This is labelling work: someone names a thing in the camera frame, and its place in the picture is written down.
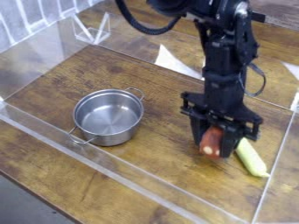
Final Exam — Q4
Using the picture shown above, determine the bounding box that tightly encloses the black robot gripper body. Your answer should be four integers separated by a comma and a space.
181, 69, 262, 141

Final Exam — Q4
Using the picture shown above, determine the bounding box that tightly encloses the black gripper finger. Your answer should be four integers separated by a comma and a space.
218, 124, 245, 158
189, 115, 210, 145

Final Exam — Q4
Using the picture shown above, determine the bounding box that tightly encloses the red toy mushroom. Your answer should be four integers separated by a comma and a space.
200, 126, 222, 159

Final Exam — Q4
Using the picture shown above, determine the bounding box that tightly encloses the small silver pot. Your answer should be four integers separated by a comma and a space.
67, 87, 145, 146

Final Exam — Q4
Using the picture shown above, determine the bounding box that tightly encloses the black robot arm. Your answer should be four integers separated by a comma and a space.
146, 0, 262, 158

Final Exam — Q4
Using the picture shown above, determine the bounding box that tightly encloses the black bar in background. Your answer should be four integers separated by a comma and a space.
252, 11, 265, 23

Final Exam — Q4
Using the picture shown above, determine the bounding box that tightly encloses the clear acrylic barrier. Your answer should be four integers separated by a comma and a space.
0, 1, 299, 224

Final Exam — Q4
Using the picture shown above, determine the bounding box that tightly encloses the spoon with yellow handle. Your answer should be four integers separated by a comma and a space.
236, 137, 269, 178

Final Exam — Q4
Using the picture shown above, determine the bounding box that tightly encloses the black cable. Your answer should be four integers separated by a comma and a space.
113, 0, 182, 36

